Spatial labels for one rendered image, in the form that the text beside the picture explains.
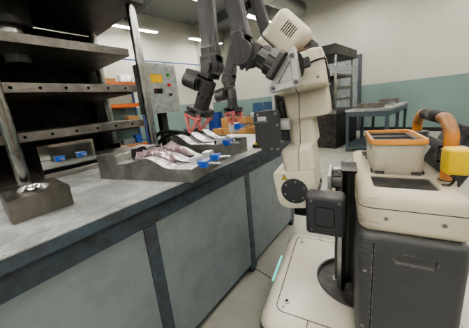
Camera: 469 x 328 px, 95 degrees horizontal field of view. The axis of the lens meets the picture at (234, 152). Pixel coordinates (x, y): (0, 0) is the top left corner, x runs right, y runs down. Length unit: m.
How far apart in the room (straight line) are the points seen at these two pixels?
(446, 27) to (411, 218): 6.73
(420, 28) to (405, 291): 6.85
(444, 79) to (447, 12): 1.42
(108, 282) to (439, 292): 0.96
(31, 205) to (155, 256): 0.43
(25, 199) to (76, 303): 0.34
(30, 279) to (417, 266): 1.01
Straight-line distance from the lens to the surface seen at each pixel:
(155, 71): 1.97
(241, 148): 1.25
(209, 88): 0.81
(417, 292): 0.87
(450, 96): 7.21
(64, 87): 1.65
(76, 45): 1.73
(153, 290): 1.03
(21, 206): 0.90
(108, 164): 1.13
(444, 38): 7.29
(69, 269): 0.83
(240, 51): 0.73
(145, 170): 0.98
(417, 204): 0.73
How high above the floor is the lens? 1.08
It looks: 12 degrees down
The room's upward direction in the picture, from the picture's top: 5 degrees counter-clockwise
